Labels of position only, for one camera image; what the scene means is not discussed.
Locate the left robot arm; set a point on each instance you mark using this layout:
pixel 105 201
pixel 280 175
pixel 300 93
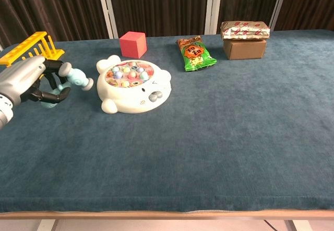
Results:
pixel 4 113

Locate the yellow plastic test tube rack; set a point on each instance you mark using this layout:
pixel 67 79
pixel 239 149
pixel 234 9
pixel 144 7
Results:
pixel 26 46

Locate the red foam cube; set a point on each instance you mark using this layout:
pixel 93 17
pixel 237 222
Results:
pixel 131 46

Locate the silver foil packet red print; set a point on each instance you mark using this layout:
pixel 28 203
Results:
pixel 245 30

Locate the white metal frame post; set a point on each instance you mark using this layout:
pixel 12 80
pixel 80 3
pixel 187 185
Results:
pixel 107 9
pixel 278 4
pixel 212 6

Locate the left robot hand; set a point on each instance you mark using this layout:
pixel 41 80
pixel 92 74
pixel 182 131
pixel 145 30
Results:
pixel 21 77

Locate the teal velvet table cloth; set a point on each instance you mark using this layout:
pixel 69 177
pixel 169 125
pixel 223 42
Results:
pixel 198 142

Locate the light blue toy hammer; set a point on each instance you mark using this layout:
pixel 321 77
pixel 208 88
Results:
pixel 78 77

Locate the dark brown curtain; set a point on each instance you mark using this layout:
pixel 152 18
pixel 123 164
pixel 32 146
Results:
pixel 161 6

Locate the green snack packet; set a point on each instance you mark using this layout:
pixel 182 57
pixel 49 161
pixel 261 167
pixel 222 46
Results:
pixel 195 55

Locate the white table leg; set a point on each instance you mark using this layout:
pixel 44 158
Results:
pixel 300 225
pixel 47 225

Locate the white bear whack toy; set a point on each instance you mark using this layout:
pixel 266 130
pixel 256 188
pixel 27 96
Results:
pixel 130 98

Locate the brown cardboard box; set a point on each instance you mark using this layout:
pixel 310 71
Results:
pixel 244 49

